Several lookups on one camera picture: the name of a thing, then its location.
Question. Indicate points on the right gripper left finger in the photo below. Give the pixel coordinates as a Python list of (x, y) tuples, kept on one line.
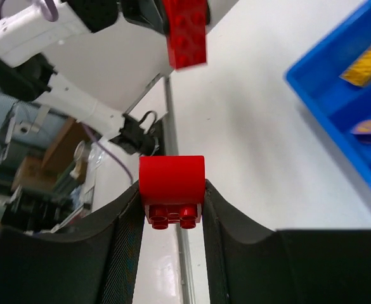
[(93, 260)]

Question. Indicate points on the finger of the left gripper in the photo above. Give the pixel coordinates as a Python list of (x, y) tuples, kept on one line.
[(150, 14)]

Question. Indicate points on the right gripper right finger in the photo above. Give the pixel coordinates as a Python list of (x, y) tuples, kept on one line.
[(249, 263)]

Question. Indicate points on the red lego plate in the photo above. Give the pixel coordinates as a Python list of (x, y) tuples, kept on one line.
[(186, 42)]

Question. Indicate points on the red flower lego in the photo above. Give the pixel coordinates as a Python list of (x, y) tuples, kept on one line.
[(155, 173)]

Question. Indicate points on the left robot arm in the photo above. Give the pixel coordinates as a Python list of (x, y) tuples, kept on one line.
[(27, 75)]

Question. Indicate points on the blue divided bin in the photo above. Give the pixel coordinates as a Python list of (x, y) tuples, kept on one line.
[(336, 104)]

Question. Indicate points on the aluminium frame rail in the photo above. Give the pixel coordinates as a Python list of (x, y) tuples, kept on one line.
[(175, 194)]

